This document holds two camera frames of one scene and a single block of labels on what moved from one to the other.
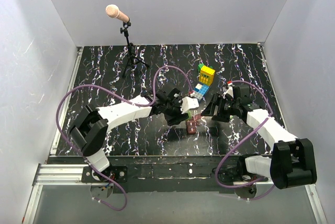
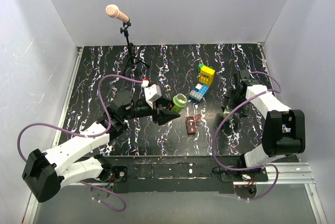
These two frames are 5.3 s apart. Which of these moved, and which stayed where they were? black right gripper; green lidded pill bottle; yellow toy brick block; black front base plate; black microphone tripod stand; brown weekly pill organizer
Moved: green lidded pill bottle; black right gripper
Stayed: brown weekly pill organizer; black microphone tripod stand; yellow toy brick block; black front base plate
